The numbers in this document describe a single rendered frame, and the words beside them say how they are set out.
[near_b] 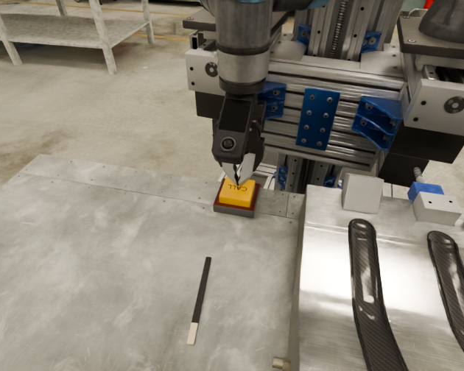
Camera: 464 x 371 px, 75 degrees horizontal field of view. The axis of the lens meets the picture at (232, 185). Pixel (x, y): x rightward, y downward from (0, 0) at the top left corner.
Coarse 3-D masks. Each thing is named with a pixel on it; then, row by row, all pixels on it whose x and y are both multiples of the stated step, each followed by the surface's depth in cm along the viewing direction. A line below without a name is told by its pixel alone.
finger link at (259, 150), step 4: (260, 140) 49; (260, 144) 50; (256, 148) 51; (260, 148) 50; (264, 148) 52; (252, 152) 51; (256, 152) 51; (260, 152) 51; (256, 156) 52; (260, 156) 52; (256, 160) 52; (260, 160) 52; (256, 164) 53; (256, 168) 53
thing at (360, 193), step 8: (352, 176) 46; (360, 176) 46; (368, 176) 48; (344, 184) 49; (352, 184) 46; (360, 184) 46; (368, 184) 46; (376, 184) 45; (344, 192) 48; (352, 192) 46; (360, 192) 46; (368, 192) 46; (376, 192) 45; (344, 200) 47; (352, 200) 46; (360, 200) 46; (368, 200) 46; (376, 200) 46; (344, 208) 47; (352, 208) 46; (360, 208) 46; (368, 208) 46; (376, 208) 46
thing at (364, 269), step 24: (360, 240) 44; (432, 240) 43; (360, 264) 41; (456, 264) 40; (360, 288) 38; (456, 288) 38; (360, 312) 36; (384, 312) 35; (456, 312) 36; (360, 336) 32; (384, 336) 33; (456, 336) 33; (384, 360) 30
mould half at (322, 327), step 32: (320, 192) 50; (320, 224) 45; (384, 224) 45; (416, 224) 45; (320, 256) 41; (384, 256) 41; (416, 256) 41; (320, 288) 38; (384, 288) 38; (416, 288) 38; (320, 320) 34; (352, 320) 34; (416, 320) 35; (288, 352) 39; (320, 352) 29; (352, 352) 30; (416, 352) 31; (448, 352) 31
